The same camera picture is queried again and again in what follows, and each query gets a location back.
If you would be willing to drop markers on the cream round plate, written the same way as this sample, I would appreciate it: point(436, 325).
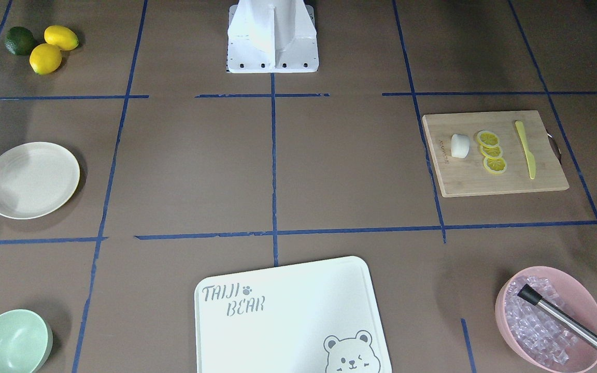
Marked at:
point(36, 179)

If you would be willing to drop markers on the white bear-print tray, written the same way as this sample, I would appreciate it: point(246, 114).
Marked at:
point(319, 316)

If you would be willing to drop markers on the yellow lemon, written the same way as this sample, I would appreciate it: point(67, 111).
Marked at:
point(62, 37)
point(45, 59)

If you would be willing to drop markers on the green lime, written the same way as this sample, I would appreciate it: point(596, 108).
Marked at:
point(20, 41)

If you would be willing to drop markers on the green bowl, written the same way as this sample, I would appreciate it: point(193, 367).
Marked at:
point(26, 341)

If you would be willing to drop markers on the bamboo cutting board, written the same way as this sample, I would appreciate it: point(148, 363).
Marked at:
point(468, 177)

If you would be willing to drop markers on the lemon slice far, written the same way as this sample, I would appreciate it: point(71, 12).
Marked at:
point(488, 139)

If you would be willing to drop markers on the lemon slice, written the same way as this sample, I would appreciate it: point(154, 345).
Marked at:
point(488, 139)
point(495, 166)
point(491, 152)

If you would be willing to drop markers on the lemon slice middle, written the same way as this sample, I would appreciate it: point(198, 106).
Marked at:
point(491, 152)

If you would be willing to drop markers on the lemon slice near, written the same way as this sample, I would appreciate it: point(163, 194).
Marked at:
point(495, 166)

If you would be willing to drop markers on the steel muddler black tip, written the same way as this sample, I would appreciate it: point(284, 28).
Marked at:
point(530, 295)

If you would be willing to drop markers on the pink bowl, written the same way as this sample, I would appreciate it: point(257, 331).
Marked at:
point(579, 305)

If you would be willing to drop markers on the clear ice cubes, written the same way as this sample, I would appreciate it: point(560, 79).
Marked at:
point(544, 339)

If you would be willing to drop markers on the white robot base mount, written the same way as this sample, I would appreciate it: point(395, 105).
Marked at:
point(272, 37)

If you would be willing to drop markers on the metal cutting board handle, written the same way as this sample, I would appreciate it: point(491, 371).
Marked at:
point(555, 147)

